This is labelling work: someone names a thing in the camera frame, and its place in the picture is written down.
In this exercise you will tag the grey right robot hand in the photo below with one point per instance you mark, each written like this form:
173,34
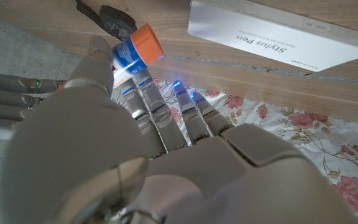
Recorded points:
8,99

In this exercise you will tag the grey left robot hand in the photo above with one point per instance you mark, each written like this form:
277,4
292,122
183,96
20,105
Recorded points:
197,174

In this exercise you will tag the orange blue white glue stick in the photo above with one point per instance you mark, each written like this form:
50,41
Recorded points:
126,60

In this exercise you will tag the orange glue stick cap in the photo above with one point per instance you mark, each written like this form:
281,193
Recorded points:
147,44

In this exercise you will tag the floral backdrop cloth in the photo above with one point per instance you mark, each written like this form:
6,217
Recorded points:
291,130

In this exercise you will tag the flat white cardboard box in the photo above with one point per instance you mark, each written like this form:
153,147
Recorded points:
278,40

